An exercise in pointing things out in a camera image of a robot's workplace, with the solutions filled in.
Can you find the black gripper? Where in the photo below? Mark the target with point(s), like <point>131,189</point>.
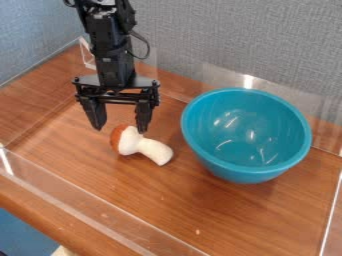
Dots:
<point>116,85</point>

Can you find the brown and white toy mushroom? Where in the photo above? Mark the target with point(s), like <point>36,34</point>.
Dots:
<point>128,142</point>

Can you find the blue plastic bowl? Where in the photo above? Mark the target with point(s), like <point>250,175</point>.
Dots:
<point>247,134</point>

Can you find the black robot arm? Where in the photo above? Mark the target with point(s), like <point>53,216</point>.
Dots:
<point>108,21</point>

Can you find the clear acrylic front barrier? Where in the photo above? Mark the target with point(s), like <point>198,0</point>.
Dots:
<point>87,224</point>

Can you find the clear acrylic barrier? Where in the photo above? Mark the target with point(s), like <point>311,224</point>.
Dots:
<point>186,82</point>
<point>87,224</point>

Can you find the clear acrylic back barrier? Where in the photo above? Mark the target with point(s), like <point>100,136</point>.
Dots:
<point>186,82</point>

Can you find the clear acrylic corner bracket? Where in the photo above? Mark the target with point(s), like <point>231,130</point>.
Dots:
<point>87,57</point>

